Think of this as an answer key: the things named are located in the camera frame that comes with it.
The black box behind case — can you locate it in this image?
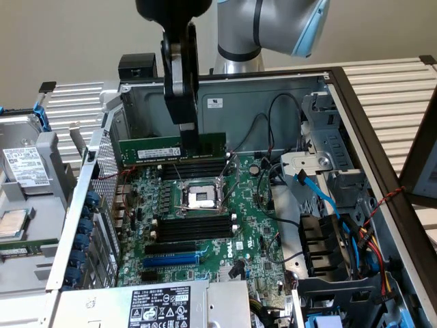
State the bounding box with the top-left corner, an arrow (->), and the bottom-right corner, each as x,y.
118,53 -> 164,83

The black fan shroud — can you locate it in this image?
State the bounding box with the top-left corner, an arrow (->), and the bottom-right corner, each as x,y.
298,213 -> 354,278

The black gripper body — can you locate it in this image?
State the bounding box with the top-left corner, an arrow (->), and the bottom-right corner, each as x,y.
135,0 -> 219,32

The blue disk caddy rail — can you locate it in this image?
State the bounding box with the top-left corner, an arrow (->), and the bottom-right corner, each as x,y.
0,101 -> 52,133

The silver hard disk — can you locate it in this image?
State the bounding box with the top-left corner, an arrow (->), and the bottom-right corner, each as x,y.
0,114 -> 53,194

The CPU socket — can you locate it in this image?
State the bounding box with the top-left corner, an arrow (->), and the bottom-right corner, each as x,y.
174,180 -> 223,215

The green RAM stick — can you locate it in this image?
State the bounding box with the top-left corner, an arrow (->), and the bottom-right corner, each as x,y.
118,132 -> 228,167
0,239 -> 59,258

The black wire over motherboard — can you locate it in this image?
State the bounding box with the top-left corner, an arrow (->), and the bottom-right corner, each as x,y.
256,163 -> 303,228

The black looped wire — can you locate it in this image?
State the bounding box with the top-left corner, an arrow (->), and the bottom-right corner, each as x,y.
246,93 -> 305,154

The silver chipset heatsink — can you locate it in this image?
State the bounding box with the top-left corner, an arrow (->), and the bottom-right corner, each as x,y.
218,265 -> 249,283

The silver power supply unit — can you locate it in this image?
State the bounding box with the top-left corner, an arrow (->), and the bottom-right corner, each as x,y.
51,279 -> 252,328

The open metal PC case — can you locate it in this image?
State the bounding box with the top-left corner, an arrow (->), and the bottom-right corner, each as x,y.
46,66 -> 437,328

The blue SATA wire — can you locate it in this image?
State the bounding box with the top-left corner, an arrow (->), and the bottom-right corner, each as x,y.
294,169 -> 344,221

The green Dell motherboard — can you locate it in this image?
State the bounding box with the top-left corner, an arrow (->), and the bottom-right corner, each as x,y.
115,153 -> 287,298

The grey parts rack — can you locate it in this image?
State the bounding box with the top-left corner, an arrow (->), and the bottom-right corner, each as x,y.
0,131 -> 80,328

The red black twisted wire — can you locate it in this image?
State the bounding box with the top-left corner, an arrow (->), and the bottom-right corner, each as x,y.
362,185 -> 408,228

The silver CPU chip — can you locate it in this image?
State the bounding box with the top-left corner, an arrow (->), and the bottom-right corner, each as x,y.
0,207 -> 29,238

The long black expansion slot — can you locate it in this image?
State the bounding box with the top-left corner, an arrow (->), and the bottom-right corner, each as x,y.
144,241 -> 198,256

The blue expansion slot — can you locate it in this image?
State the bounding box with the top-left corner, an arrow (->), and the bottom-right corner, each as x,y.
142,254 -> 201,269

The graphics card metal bracket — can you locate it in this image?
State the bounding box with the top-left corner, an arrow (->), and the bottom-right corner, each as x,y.
69,122 -> 90,161

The metal socket cover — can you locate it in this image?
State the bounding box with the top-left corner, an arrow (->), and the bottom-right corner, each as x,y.
217,153 -> 240,208

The white label sticker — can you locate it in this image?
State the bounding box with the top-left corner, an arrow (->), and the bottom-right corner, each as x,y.
201,96 -> 225,110

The grey plastic drive cage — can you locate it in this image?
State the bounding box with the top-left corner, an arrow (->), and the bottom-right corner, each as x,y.
293,275 -> 389,328

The dark leaning panel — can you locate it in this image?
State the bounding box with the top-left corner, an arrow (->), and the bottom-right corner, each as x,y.
398,90 -> 437,208

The silver disk bay cage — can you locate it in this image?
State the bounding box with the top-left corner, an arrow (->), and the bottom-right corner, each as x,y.
279,90 -> 369,219

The coloured power wire bundle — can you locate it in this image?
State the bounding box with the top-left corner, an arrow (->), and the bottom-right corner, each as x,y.
341,215 -> 399,307

